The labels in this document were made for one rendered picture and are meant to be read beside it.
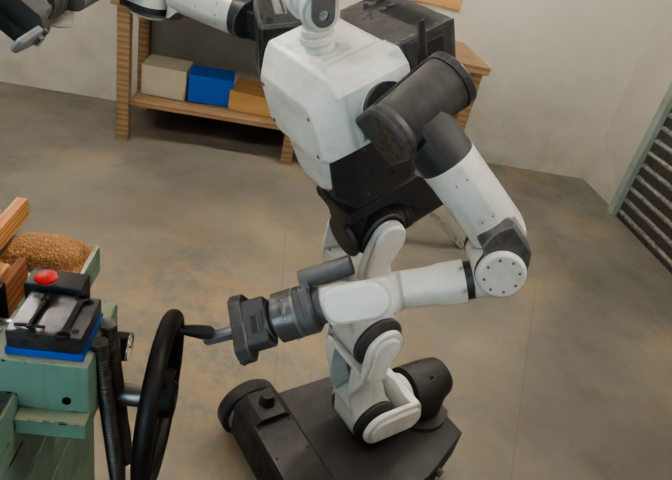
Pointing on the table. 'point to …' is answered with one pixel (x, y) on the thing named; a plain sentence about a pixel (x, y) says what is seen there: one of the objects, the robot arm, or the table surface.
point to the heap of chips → (48, 252)
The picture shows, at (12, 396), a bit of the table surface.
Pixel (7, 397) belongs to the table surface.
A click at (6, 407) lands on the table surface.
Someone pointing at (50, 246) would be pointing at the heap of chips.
